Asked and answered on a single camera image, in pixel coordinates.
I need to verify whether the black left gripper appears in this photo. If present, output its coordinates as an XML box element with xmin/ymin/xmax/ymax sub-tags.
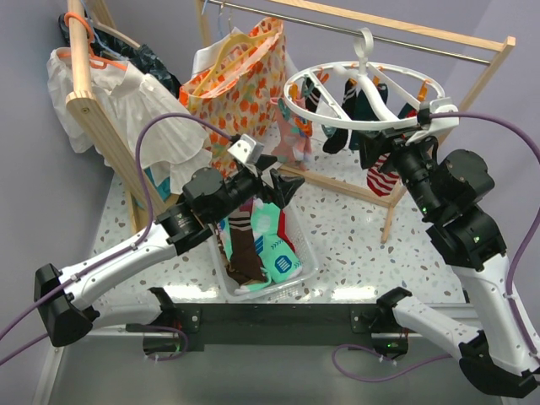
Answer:
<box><xmin>209</xmin><ymin>154</ymin><xmax>304</xmax><ymax>224</ymax></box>

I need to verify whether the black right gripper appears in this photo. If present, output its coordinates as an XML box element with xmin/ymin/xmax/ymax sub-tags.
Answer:
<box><xmin>354</xmin><ymin>122</ymin><xmax>440</xmax><ymax>217</ymax></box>

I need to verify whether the red white striped sock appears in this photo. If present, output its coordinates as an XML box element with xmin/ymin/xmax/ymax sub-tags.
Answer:
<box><xmin>366</xmin><ymin>154</ymin><xmax>399</xmax><ymax>197</ymax></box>

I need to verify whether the white round sock hanger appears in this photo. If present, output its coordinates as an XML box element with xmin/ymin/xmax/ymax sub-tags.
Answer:
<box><xmin>283</xmin><ymin>27</ymin><xmax>446</xmax><ymax>132</ymax></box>

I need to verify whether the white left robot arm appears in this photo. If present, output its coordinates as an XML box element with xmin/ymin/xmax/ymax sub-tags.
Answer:
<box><xmin>34</xmin><ymin>167</ymin><xmax>305</xmax><ymax>348</ymax></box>

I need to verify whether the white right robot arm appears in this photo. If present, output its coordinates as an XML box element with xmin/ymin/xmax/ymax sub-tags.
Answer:
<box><xmin>359</xmin><ymin>132</ymin><xmax>539</xmax><ymax>398</ymax></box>

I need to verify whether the yellow plastic hanger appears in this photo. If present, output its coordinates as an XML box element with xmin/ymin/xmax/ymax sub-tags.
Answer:
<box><xmin>192</xmin><ymin>32</ymin><xmax>282</xmax><ymax>99</ymax></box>

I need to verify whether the orange plastic hanger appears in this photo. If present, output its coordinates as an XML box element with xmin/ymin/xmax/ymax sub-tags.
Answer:
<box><xmin>63</xmin><ymin>12</ymin><xmax>127</xmax><ymax>72</ymax></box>

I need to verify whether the pink patterned sock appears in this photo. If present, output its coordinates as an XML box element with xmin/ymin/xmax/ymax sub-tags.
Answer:
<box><xmin>271</xmin><ymin>97</ymin><xmax>313</xmax><ymax>170</ymax></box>

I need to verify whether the black striped sock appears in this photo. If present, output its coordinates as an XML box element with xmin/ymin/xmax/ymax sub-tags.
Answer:
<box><xmin>301</xmin><ymin>77</ymin><xmax>321</xmax><ymax>113</ymax></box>
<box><xmin>322</xmin><ymin>78</ymin><xmax>357</xmax><ymax>154</ymax></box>

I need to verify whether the teal clothespin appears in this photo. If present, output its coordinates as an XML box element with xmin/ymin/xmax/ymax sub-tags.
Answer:
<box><xmin>321</xmin><ymin>125</ymin><xmax>337</xmax><ymax>138</ymax></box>

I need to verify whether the mint green sock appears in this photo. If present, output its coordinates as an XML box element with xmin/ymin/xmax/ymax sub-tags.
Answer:
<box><xmin>218</xmin><ymin>198</ymin><xmax>300</xmax><ymax>294</ymax></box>

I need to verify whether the floral orange tote bag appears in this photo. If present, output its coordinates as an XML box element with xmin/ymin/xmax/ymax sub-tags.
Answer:
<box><xmin>179</xmin><ymin>17</ymin><xmax>289</xmax><ymax>181</ymax></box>

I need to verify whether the brown sock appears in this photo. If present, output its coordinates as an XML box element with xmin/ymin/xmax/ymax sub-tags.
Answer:
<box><xmin>228</xmin><ymin>209</ymin><xmax>267</xmax><ymax>285</ymax></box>

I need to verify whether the white plastic basket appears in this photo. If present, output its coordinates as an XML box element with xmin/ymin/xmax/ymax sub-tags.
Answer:
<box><xmin>208</xmin><ymin>203</ymin><xmax>319</xmax><ymax>303</ymax></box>

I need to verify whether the white ruffled dress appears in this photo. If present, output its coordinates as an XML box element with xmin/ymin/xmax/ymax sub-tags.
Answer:
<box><xmin>48</xmin><ymin>47</ymin><xmax>212</xmax><ymax>194</ymax></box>

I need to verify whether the wooden left clothes rack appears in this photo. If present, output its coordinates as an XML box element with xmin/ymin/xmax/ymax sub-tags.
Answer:
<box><xmin>66</xmin><ymin>1</ymin><xmax>167</xmax><ymax>233</ymax></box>

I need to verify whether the wooden clothes rack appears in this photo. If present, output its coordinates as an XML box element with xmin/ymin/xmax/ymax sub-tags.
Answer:
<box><xmin>193</xmin><ymin>0</ymin><xmax>516</xmax><ymax>245</ymax></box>
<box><xmin>66</xmin><ymin>1</ymin><xmax>167</xmax><ymax>233</ymax></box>

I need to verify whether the wooden right clothes rack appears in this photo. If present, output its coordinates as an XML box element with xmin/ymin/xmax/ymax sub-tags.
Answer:
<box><xmin>193</xmin><ymin>0</ymin><xmax>516</xmax><ymax>245</ymax></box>

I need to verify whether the dark patterned garment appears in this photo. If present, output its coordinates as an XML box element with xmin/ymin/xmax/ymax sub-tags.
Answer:
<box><xmin>47</xmin><ymin>13</ymin><xmax>181</xmax><ymax>98</ymax></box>

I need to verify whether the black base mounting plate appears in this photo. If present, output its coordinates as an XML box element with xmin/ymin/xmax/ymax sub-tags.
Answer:
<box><xmin>126</xmin><ymin>288</ymin><xmax>409</xmax><ymax>359</ymax></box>

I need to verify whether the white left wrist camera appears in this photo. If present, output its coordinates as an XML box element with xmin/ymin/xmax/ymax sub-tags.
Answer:
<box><xmin>228</xmin><ymin>134</ymin><xmax>264</xmax><ymax>165</ymax></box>

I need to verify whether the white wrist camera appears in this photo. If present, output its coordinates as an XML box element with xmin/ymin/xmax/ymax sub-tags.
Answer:
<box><xmin>228</xmin><ymin>134</ymin><xmax>264</xmax><ymax>165</ymax></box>
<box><xmin>406</xmin><ymin>97</ymin><xmax>459</xmax><ymax>145</ymax></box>

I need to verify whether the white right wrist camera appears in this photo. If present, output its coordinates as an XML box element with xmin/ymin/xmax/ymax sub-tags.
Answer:
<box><xmin>406</xmin><ymin>97</ymin><xmax>459</xmax><ymax>145</ymax></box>

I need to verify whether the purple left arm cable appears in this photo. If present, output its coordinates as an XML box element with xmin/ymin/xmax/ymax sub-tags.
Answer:
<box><xmin>0</xmin><ymin>112</ymin><xmax>237</xmax><ymax>366</ymax></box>

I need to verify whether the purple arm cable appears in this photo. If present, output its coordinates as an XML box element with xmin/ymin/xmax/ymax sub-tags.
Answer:
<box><xmin>429</xmin><ymin>111</ymin><xmax>540</xmax><ymax>359</ymax></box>
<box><xmin>0</xmin><ymin>112</ymin><xmax>237</xmax><ymax>366</ymax></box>

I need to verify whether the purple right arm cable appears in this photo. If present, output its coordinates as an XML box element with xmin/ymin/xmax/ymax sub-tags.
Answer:
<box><xmin>429</xmin><ymin>111</ymin><xmax>540</xmax><ymax>359</ymax></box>

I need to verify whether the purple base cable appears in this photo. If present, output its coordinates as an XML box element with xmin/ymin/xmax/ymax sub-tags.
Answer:
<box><xmin>331</xmin><ymin>343</ymin><xmax>452</xmax><ymax>386</ymax></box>

